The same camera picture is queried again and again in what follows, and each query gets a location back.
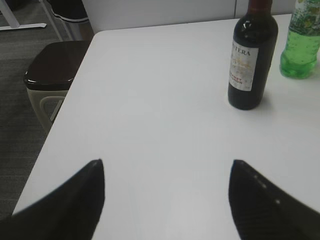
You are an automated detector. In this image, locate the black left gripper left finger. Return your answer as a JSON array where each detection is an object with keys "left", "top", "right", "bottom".
[{"left": 0, "top": 159, "right": 105, "bottom": 240}]

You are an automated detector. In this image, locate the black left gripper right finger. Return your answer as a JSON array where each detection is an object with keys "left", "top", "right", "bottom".
[{"left": 229, "top": 159, "right": 320, "bottom": 240}]

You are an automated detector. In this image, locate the dark red wine bottle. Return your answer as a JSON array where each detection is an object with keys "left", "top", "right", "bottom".
[{"left": 227, "top": 0, "right": 278, "bottom": 110}]

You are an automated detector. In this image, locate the dark lid trash bin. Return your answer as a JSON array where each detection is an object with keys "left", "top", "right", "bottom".
[{"left": 23, "top": 40, "right": 90, "bottom": 134}]

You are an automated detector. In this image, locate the green plastic soda bottle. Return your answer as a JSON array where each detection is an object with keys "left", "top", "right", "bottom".
[{"left": 280, "top": 0, "right": 320, "bottom": 79}]

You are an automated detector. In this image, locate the person in dark clothes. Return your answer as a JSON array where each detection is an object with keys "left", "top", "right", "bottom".
[{"left": 47, "top": 0, "right": 89, "bottom": 23}]

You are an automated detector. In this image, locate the white desk leg frame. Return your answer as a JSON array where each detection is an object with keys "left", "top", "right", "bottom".
[{"left": 0, "top": 0, "right": 47, "bottom": 31}]

